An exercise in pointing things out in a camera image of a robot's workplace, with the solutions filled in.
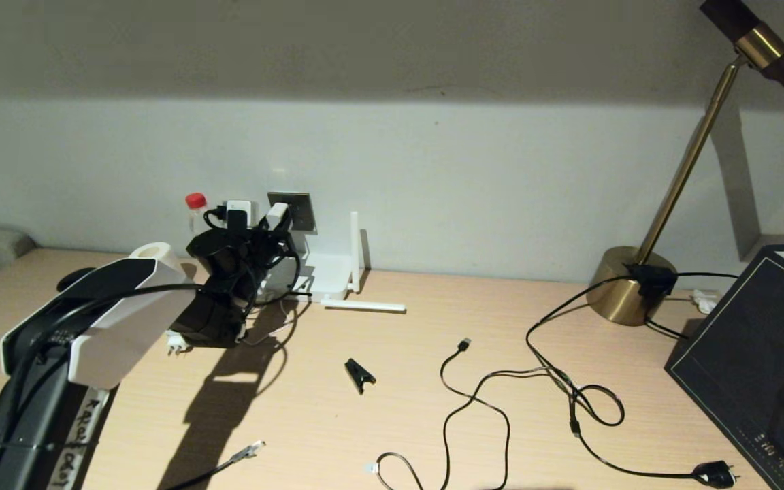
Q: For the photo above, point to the grey wall socket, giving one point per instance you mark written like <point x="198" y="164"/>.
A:
<point x="302" y="211"/>

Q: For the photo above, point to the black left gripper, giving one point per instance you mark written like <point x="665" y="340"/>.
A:
<point x="242" y="258"/>

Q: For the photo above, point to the small white connector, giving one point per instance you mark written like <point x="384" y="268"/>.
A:
<point x="705" y="303"/>

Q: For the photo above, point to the white paper roll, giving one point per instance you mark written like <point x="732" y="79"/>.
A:
<point x="154" y="250"/>

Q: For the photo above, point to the grey white plug night light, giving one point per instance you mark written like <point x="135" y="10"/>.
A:
<point x="175" y="344"/>

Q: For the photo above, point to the white router with antennas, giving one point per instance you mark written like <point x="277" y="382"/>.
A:
<point x="329" y="275"/>

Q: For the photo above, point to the black plastic clip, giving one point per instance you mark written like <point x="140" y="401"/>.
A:
<point x="359" y="374"/>

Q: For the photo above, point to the white power adapter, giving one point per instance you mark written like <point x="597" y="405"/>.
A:
<point x="278" y="216"/>

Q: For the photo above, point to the brass desk lamp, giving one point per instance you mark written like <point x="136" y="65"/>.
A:
<point x="620" y="299"/>

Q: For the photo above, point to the clear water bottle red cap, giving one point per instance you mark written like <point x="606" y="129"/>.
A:
<point x="196" y="201"/>

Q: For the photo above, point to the black box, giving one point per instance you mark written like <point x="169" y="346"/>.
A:
<point x="739" y="354"/>

